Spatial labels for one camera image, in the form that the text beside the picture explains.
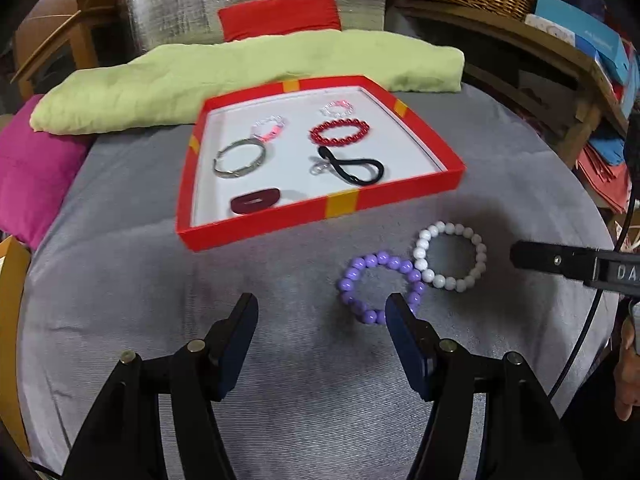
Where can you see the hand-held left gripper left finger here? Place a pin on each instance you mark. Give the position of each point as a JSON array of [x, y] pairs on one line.
[[227, 360]]

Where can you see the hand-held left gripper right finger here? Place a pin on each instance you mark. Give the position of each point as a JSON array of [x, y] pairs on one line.
[[407, 345]]

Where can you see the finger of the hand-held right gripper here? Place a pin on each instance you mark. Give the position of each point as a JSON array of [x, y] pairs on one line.
[[550, 260], [634, 147]]

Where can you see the red shallow box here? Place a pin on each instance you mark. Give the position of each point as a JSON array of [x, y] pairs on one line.
[[280, 220]]

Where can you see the dark red oval hair clip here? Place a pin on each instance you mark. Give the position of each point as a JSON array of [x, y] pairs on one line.
[[245, 206]]

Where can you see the silver bangle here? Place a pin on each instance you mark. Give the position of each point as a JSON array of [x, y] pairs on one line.
[[235, 175]]

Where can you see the person's right hand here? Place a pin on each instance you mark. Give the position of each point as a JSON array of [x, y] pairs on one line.
[[629, 375]]

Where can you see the stack of folded cloths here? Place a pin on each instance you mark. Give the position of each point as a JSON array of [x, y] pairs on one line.
[[605, 175]]

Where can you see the blue cardboard box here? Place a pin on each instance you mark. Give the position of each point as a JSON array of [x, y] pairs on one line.
[[595, 40]]

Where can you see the white patterned box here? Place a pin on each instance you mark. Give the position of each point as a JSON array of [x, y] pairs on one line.
[[550, 27]]

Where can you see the wooden shelf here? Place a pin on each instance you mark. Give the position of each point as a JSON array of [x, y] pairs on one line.
[[525, 40]]

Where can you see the orange box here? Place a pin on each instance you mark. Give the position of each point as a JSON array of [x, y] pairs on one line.
[[12, 310]]

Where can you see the pink pillow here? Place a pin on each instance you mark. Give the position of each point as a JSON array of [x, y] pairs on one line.
[[35, 170]]

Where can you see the light green blanket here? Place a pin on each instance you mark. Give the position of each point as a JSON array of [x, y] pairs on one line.
[[200, 75]]

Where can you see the red pillow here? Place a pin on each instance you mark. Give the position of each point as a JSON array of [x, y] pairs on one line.
[[280, 15]]

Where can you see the silver quilted cushion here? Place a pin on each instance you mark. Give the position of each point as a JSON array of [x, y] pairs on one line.
[[170, 0]]

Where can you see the wooden cabinet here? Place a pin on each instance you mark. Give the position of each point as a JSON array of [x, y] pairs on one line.
[[65, 25]]

